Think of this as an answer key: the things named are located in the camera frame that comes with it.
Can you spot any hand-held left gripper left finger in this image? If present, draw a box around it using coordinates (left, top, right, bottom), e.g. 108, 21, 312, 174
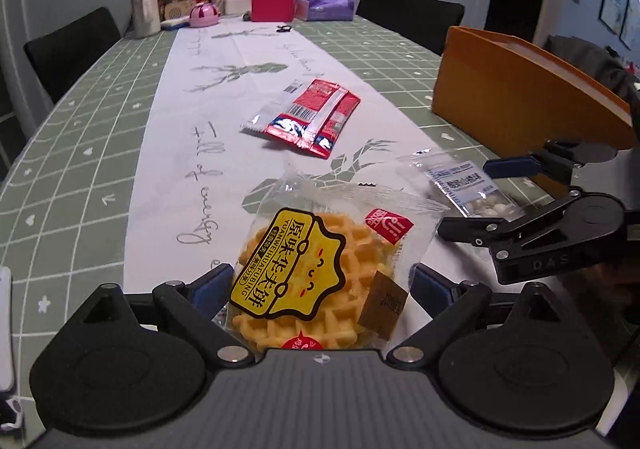
80, 263, 259, 368

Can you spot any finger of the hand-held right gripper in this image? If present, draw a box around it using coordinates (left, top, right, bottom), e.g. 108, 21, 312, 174
437, 192, 588, 256
482, 140, 583, 186

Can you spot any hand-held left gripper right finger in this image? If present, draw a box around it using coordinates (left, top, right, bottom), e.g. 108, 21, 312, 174
387, 263, 589, 368

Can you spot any clear candy packet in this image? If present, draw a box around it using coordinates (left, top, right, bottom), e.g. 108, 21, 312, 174
397, 146, 527, 221

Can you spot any orange cardboard box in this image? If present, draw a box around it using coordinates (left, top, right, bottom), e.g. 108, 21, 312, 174
431, 26, 637, 171

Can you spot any yellow waffle packet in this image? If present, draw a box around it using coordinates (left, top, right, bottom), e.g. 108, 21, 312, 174
220, 169, 451, 366

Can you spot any dark jacket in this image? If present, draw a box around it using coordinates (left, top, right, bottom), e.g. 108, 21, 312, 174
544, 33, 640, 97

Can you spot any red white snack packet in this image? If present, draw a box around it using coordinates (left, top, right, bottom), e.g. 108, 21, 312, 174
240, 78, 349, 151
307, 92, 362, 160

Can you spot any green checked tablecloth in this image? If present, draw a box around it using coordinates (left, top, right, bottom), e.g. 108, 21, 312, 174
0, 14, 640, 432

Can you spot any black chair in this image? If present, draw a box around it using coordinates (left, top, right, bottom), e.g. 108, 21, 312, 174
23, 6, 122, 103
354, 0, 466, 56

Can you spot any white flat device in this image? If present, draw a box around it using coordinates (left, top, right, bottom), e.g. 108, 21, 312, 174
0, 266, 15, 393

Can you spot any purple tissue pack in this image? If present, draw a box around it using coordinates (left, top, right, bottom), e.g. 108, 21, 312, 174
295, 0, 356, 23

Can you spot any pink round container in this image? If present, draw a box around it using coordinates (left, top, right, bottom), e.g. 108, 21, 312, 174
188, 2, 222, 29

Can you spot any tan wooden box with holes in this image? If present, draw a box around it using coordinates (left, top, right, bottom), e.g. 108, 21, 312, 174
160, 0, 199, 23

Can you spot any pink square box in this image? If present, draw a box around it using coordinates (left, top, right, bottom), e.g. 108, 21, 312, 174
250, 0, 297, 24

